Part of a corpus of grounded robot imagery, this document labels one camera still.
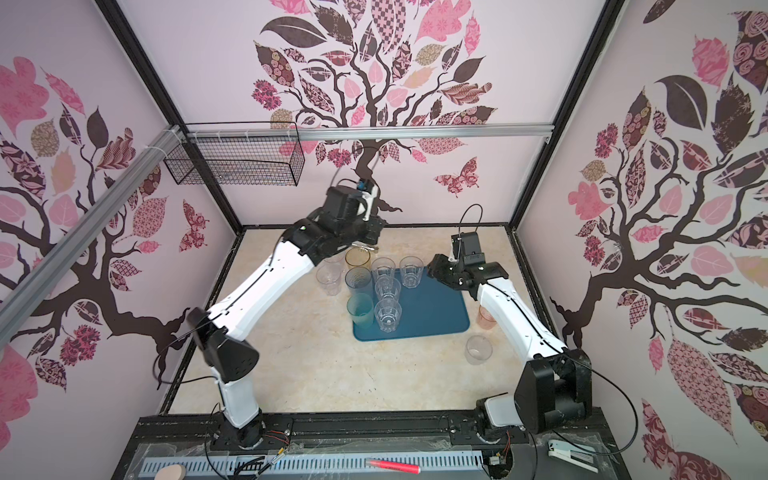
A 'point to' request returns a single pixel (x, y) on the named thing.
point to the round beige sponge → (171, 472)
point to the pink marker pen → (394, 466)
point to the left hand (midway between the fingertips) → (376, 225)
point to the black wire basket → (239, 162)
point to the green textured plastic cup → (360, 307)
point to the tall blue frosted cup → (359, 280)
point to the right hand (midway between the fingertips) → (434, 265)
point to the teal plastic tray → (430, 308)
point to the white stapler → (577, 454)
